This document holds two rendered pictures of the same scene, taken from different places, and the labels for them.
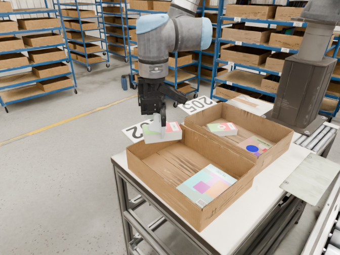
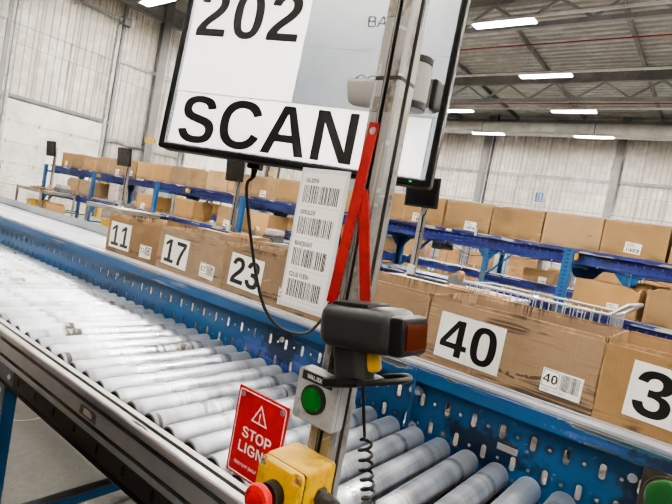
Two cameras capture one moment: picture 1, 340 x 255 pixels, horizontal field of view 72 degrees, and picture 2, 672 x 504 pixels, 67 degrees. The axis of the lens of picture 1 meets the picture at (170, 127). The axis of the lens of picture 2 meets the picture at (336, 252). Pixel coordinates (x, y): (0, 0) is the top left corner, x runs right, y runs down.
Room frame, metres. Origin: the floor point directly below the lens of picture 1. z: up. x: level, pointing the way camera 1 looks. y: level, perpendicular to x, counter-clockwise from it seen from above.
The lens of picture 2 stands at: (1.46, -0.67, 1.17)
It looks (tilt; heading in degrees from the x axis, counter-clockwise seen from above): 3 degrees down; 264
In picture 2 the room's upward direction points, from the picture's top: 10 degrees clockwise
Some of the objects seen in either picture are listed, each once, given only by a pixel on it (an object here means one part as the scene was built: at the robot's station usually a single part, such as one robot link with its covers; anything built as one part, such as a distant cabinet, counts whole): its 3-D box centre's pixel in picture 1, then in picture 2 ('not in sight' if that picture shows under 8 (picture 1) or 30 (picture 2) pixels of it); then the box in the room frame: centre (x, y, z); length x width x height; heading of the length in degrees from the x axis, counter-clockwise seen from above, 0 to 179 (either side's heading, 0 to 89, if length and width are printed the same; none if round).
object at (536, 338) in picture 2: not in sight; (523, 345); (0.83, -1.83, 0.97); 0.39 x 0.29 x 0.17; 136
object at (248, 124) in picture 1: (235, 133); not in sight; (0.88, -0.29, 0.80); 0.38 x 0.28 x 0.10; 40
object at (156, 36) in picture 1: (153, 38); not in sight; (0.70, 0.05, 1.23); 0.10 x 0.09 x 0.12; 108
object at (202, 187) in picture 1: (208, 186); not in sight; (0.58, -0.13, 0.78); 0.19 x 0.14 x 0.02; 133
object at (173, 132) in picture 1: (161, 132); not in sight; (0.70, 0.03, 0.92); 0.13 x 0.07 x 0.04; 104
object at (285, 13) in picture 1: (307, 13); not in sight; (2.07, -1.11, 1.19); 0.40 x 0.30 x 0.10; 46
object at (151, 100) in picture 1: (152, 94); not in sight; (0.70, 0.06, 1.07); 0.09 x 0.08 x 0.12; 104
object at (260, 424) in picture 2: not in sight; (272, 447); (1.42, -1.35, 0.85); 0.16 x 0.01 x 0.13; 136
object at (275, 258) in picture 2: not in sight; (292, 279); (1.40, -2.37, 0.96); 0.39 x 0.29 x 0.17; 136
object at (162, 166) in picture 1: (187, 166); not in sight; (0.66, -0.06, 0.80); 0.38 x 0.28 x 0.10; 42
